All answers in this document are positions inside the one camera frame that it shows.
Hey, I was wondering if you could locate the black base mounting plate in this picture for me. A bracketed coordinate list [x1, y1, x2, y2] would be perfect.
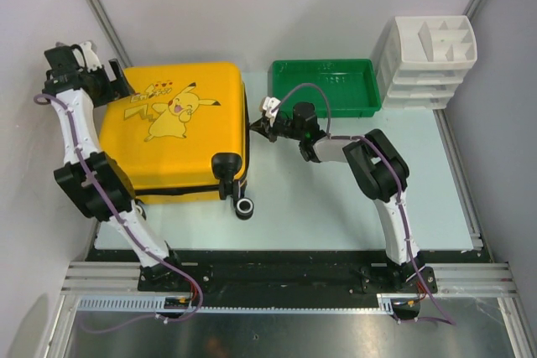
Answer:
[85, 248, 492, 296]

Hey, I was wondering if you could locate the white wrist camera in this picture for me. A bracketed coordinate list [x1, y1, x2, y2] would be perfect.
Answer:
[73, 40, 103, 71]
[259, 96, 281, 118]

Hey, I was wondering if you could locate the green plastic tray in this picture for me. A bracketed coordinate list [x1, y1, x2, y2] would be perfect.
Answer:
[269, 59, 382, 118]

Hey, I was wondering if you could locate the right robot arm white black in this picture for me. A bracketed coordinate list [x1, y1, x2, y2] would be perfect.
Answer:
[251, 96, 430, 293]

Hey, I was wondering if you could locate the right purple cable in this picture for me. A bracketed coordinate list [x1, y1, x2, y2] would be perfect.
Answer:
[274, 83, 458, 328]

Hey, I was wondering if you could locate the yellow Pikachu hard-shell suitcase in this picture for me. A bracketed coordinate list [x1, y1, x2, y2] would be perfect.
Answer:
[99, 61, 254, 220]

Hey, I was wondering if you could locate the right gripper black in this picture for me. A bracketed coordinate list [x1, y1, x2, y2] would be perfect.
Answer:
[250, 112, 305, 143]

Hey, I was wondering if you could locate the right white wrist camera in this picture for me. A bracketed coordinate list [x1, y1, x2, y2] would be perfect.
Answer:
[259, 96, 281, 118]

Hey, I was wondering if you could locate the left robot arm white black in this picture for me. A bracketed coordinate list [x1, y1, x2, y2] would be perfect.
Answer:
[34, 41, 185, 291]

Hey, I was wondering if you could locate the grey slotted cable duct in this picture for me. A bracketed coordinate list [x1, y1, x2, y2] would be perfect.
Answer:
[77, 293, 429, 315]

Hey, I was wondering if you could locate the white plastic drawer organizer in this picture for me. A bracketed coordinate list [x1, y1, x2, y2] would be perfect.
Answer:
[375, 15, 477, 110]

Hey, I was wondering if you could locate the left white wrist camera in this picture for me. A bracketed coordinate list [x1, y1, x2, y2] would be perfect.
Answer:
[73, 40, 103, 71]

